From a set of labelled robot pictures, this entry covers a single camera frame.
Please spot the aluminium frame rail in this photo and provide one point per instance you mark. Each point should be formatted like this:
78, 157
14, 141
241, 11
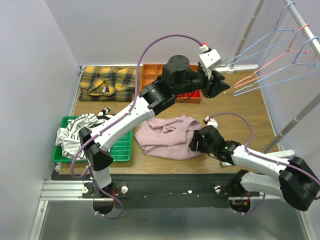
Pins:
63, 214

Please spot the black white striped garment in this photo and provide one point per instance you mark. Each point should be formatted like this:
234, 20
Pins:
68, 137

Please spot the black mounting base plate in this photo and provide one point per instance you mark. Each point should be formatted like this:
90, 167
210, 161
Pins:
150, 191

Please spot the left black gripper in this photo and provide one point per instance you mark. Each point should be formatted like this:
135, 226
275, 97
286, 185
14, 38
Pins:
211, 85

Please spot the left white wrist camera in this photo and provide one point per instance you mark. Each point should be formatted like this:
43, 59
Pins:
210, 60

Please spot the metal clothes rack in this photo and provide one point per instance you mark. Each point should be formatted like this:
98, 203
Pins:
312, 40

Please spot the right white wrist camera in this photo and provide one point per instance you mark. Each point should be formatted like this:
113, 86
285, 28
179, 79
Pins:
210, 122

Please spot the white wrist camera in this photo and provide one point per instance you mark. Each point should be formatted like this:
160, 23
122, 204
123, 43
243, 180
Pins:
210, 60
210, 122

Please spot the pink wire hanger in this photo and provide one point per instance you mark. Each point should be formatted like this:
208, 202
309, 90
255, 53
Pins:
289, 49

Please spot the mauve tank top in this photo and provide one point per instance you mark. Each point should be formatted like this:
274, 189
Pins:
168, 138

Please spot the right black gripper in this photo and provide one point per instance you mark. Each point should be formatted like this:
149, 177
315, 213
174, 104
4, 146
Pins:
196, 137

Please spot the red rolled cloth right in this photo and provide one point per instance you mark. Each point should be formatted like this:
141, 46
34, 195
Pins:
194, 94

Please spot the orange compartment tray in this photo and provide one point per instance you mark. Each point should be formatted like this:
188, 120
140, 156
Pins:
150, 72

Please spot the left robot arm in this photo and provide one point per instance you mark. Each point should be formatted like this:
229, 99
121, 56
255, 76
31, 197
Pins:
96, 142

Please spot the yellow plaid shirt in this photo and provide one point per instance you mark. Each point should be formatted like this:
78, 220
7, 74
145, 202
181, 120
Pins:
107, 84

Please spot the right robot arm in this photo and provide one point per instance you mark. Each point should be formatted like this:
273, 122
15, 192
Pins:
289, 179

